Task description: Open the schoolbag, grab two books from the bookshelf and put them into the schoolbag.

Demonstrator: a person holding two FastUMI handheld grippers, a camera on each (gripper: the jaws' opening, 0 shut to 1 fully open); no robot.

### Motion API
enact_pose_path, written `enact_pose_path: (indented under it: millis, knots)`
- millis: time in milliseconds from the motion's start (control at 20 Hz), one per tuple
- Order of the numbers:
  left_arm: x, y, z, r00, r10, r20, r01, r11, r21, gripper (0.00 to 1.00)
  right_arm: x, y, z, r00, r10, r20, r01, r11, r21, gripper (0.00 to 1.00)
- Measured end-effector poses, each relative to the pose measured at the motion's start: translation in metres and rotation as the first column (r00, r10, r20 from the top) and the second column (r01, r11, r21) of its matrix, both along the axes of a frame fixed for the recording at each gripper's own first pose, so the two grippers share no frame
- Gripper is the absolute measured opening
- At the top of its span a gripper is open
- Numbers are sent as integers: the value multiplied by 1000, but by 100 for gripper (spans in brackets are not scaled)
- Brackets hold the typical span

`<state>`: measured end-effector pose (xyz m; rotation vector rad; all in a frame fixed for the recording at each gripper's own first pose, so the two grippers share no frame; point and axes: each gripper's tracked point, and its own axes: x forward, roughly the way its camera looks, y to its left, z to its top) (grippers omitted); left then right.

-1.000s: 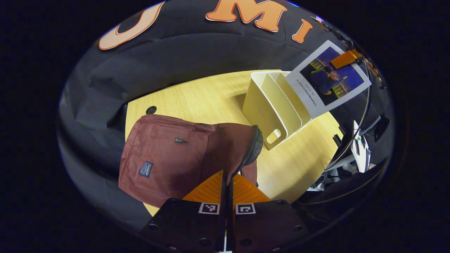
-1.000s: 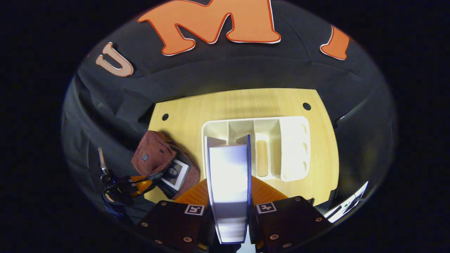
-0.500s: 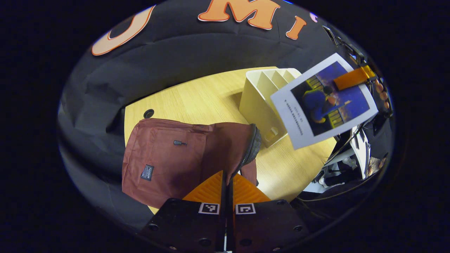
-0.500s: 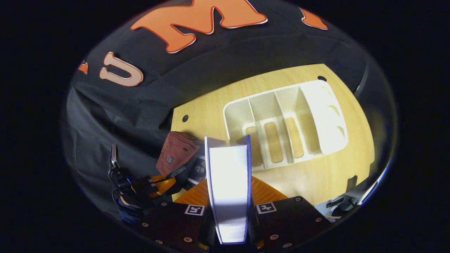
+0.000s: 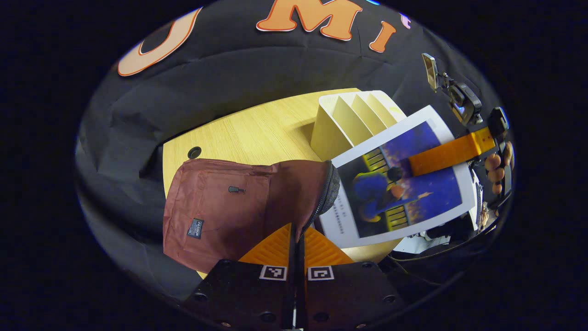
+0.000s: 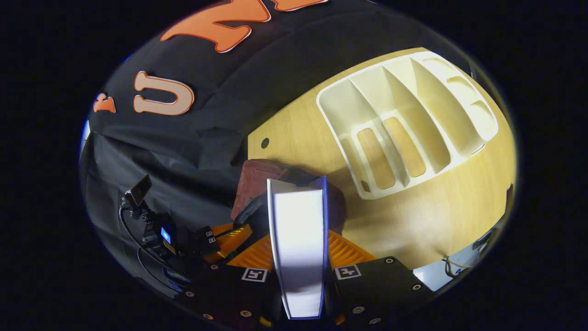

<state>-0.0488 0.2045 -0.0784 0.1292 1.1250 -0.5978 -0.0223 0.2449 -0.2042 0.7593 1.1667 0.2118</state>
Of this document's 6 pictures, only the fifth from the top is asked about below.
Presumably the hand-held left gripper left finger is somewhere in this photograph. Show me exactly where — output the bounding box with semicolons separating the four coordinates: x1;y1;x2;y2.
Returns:
183;223;295;331

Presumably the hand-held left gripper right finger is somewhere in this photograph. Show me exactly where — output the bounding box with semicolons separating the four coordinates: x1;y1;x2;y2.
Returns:
299;225;406;331

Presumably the blue cover book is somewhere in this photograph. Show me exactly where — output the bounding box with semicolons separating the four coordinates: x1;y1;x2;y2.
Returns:
318;105;477;249

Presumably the maroon schoolbag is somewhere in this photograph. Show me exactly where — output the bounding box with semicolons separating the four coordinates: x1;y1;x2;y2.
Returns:
163;158;341;274

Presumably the white plastic bookshelf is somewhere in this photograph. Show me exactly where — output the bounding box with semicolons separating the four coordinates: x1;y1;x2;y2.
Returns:
310;90;407;162

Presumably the black backdrop cloth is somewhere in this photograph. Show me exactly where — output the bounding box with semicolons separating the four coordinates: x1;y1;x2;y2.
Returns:
75;0;506;299

